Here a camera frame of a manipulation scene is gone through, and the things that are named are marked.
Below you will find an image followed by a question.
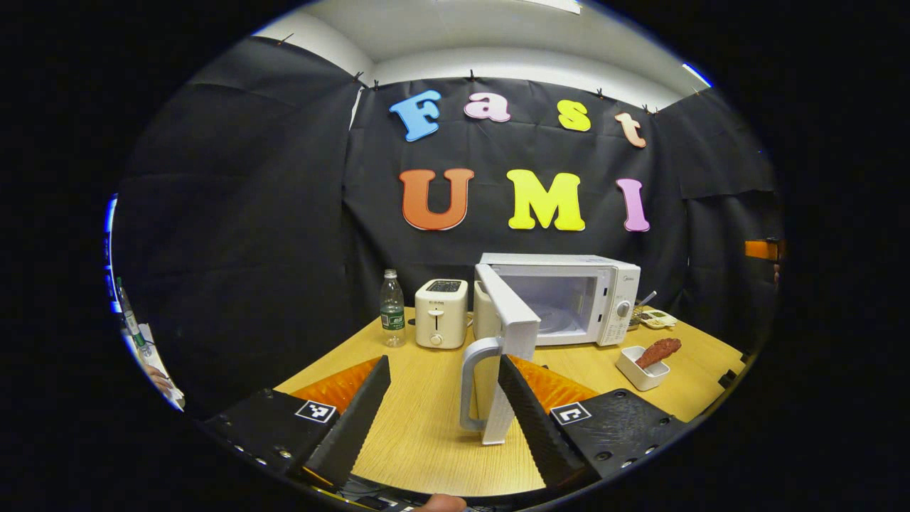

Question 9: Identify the slim green bottle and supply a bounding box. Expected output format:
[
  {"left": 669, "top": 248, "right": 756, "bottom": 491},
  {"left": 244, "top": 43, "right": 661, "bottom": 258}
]
[{"left": 115, "top": 276, "right": 148, "bottom": 356}]

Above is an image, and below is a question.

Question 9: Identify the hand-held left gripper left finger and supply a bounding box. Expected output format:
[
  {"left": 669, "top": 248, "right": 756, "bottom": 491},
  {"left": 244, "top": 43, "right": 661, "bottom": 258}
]
[{"left": 198, "top": 354, "right": 392, "bottom": 490}]

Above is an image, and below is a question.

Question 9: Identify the brown meat piece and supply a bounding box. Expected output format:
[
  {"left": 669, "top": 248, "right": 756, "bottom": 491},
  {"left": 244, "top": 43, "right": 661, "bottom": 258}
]
[{"left": 635, "top": 338, "right": 683, "bottom": 369}]

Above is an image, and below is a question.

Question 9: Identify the white rectangular dish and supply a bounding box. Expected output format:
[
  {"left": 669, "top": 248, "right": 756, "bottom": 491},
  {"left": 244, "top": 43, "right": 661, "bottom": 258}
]
[{"left": 616, "top": 346, "right": 671, "bottom": 392}]

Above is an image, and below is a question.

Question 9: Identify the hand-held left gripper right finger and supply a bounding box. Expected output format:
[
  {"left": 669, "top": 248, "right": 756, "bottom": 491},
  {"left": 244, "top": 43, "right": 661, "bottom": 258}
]
[{"left": 496, "top": 353, "right": 692, "bottom": 491}]

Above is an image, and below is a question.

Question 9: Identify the clear plastic water bottle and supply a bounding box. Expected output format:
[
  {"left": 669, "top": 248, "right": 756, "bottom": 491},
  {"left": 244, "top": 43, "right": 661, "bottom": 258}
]
[{"left": 379, "top": 269, "right": 407, "bottom": 348}]

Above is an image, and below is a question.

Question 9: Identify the black table clamp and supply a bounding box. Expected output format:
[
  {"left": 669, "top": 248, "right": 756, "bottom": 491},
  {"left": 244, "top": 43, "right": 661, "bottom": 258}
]
[{"left": 718, "top": 351, "right": 751, "bottom": 390}]

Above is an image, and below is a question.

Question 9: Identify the white microwave oven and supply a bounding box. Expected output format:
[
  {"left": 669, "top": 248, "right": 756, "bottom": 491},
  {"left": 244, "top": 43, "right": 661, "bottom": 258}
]
[{"left": 459, "top": 252, "right": 642, "bottom": 446}]

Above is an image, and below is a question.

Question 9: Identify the white toaster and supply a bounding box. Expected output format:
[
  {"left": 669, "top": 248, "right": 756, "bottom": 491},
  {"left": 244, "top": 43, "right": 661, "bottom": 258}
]
[{"left": 414, "top": 278, "right": 469, "bottom": 350}]

